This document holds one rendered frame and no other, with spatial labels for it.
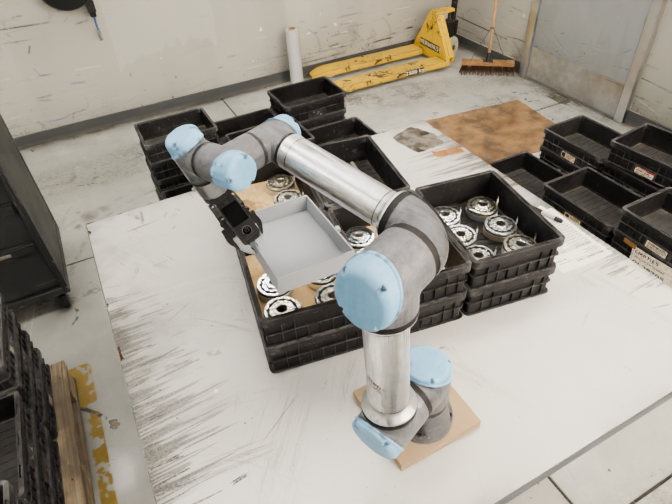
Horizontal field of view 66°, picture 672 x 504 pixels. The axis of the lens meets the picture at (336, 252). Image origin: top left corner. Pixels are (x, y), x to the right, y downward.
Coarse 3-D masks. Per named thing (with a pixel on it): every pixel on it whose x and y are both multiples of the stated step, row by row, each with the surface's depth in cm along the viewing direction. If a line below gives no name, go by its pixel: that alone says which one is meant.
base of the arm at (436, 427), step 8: (448, 400) 125; (448, 408) 123; (432, 416) 119; (440, 416) 121; (448, 416) 123; (424, 424) 120; (432, 424) 121; (440, 424) 122; (448, 424) 124; (424, 432) 122; (432, 432) 122; (440, 432) 123; (416, 440) 123; (424, 440) 123; (432, 440) 123
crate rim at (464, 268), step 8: (336, 208) 163; (344, 208) 164; (336, 224) 157; (448, 240) 149; (456, 248) 146; (464, 256) 143; (464, 264) 141; (440, 272) 139; (448, 272) 139; (456, 272) 140; (464, 272) 141; (432, 280) 139
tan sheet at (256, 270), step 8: (248, 256) 163; (248, 264) 160; (256, 264) 160; (256, 272) 157; (264, 272) 157; (256, 280) 154; (256, 288) 152; (296, 288) 151; (304, 288) 151; (296, 296) 149; (304, 296) 148; (312, 296) 148; (264, 304) 147; (304, 304) 146; (312, 304) 146
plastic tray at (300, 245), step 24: (264, 216) 137; (288, 216) 141; (312, 216) 140; (264, 240) 133; (288, 240) 133; (312, 240) 133; (336, 240) 130; (264, 264) 122; (288, 264) 126; (312, 264) 125; (336, 264) 122; (288, 288) 119
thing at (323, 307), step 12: (240, 252) 149; (252, 288) 138; (252, 300) 134; (336, 300) 133; (288, 312) 131; (300, 312) 130; (312, 312) 132; (324, 312) 133; (264, 324) 129; (276, 324) 130
